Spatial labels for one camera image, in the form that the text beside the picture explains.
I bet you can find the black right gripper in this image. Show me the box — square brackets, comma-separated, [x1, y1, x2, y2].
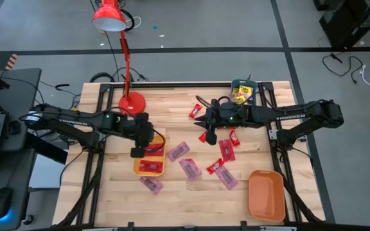
[193, 98, 248, 146]

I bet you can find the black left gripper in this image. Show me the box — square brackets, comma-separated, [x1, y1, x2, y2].
[128, 112, 156, 159]

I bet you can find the red candy pack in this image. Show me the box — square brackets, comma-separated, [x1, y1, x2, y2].
[218, 139, 236, 162]
[143, 143, 165, 157]
[138, 159, 164, 174]

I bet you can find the yellow sour candy bag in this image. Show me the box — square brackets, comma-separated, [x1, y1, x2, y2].
[238, 85, 253, 98]
[232, 88, 249, 105]

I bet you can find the yellow plastic bin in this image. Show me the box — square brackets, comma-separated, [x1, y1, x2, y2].
[132, 127, 167, 178]

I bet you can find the red desk lamp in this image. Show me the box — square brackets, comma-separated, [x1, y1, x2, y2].
[91, 0, 147, 118]

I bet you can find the teal plastic bin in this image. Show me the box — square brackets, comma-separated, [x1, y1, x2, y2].
[229, 79, 259, 108]

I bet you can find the orange plastic bin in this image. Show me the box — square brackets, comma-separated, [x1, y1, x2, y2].
[248, 169, 286, 222]

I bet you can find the white flat panel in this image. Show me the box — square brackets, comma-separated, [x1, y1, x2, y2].
[29, 153, 66, 189]

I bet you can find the black side desk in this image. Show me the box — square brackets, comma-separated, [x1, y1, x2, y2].
[0, 67, 43, 231]

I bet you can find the black computer mouse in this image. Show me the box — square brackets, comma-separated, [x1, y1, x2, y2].
[0, 187, 14, 221]

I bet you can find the black computer case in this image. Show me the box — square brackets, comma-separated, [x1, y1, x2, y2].
[313, 0, 370, 51]

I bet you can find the black right camera cable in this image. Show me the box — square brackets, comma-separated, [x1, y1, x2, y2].
[195, 94, 234, 108]

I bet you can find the black camera cable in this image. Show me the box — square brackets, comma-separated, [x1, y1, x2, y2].
[146, 126, 166, 153]
[195, 94, 234, 108]

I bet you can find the black left camera cable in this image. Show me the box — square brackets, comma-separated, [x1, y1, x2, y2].
[146, 126, 166, 153]

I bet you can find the black thick hose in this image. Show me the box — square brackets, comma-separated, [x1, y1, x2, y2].
[89, 71, 117, 83]

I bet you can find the black coiled cable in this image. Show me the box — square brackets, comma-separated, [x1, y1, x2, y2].
[120, 8, 137, 33]

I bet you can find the black floor cable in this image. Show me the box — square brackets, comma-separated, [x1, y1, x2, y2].
[321, 53, 365, 85]

